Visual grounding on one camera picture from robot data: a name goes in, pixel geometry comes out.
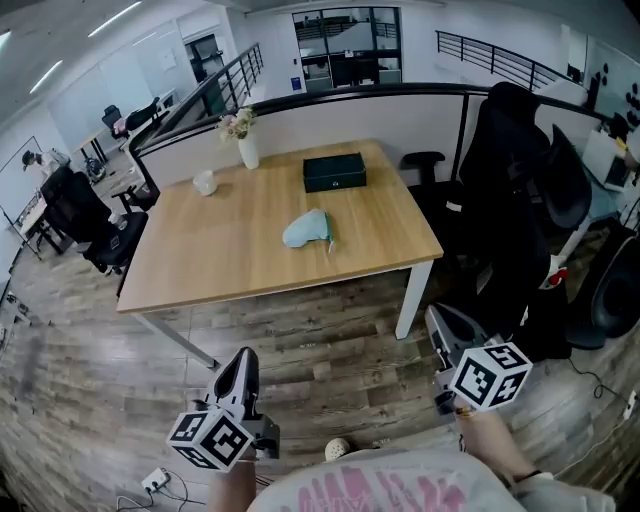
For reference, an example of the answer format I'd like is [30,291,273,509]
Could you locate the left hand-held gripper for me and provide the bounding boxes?
[166,347,281,474]

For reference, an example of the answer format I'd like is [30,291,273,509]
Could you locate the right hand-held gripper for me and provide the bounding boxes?
[424,303,534,416]

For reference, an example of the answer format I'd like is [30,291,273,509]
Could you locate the light blue cloth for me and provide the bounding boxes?
[282,208,335,254]

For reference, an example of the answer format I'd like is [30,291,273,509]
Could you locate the person's right forearm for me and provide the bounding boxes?
[457,407,541,484]

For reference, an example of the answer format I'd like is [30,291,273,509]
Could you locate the person's left forearm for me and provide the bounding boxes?
[207,457,261,512]

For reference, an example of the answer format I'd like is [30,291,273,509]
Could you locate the white table leg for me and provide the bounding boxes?
[394,259,435,341]
[130,312,221,370]

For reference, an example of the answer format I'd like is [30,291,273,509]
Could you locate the person's beige shoe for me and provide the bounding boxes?
[323,437,354,462]

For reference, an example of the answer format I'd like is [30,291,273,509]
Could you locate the white power strip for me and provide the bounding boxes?
[141,467,171,494]

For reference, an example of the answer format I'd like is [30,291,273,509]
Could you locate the white shirt with pink print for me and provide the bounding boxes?
[247,447,619,512]

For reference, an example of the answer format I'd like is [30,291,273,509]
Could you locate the large round black device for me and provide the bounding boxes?
[564,234,640,351]

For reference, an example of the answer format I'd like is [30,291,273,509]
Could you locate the black high-back office chair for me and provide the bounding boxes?
[399,81,574,361]

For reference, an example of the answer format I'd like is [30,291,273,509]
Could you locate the black mesh office chair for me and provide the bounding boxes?
[542,124,594,231]

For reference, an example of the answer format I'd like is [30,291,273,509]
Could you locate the black rectangular box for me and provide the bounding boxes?
[302,152,368,194]

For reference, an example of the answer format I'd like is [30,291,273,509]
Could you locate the white cup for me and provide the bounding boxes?
[192,169,219,197]

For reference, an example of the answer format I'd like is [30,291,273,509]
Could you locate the white vase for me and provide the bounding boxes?
[237,133,261,171]

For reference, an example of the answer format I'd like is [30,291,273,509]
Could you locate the black office chair holding bottle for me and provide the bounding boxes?
[40,167,150,276]

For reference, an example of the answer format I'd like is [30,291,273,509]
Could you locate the white partition with black rim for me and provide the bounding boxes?
[127,82,619,201]

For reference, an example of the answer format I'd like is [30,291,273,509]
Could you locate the pink flower bouquet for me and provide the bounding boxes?
[215,106,257,144]

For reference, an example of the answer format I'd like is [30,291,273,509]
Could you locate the black framed glass window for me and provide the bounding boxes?
[292,6,403,92]

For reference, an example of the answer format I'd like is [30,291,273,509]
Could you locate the black railing with glass panel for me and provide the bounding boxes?
[149,42,265,146]

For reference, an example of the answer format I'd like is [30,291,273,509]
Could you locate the black barred railing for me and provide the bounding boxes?
[435,29,584,91]

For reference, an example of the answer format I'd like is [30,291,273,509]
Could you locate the small black office chair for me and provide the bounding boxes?
[101,104,132,141]

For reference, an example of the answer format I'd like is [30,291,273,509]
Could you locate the row of ceiling light strips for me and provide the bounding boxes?
[0,0,144,96]

